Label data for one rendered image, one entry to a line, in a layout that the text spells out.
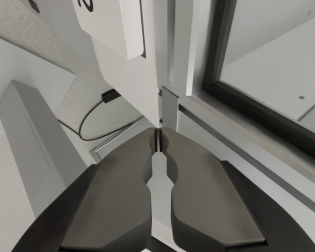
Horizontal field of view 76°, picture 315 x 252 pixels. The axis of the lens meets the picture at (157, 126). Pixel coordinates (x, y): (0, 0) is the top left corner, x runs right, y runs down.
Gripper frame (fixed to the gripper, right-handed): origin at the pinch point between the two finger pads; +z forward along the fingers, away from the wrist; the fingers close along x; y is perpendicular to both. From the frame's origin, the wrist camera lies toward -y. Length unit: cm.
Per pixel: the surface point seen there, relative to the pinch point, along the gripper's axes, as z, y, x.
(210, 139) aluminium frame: 3.2, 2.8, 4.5
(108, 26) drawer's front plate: 9.3, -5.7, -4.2
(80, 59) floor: 104, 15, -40
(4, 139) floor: 82, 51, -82
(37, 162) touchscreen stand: 40, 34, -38
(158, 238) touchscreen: 6.9, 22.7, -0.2
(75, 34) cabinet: 25.3, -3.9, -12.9
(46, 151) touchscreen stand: 41, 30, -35
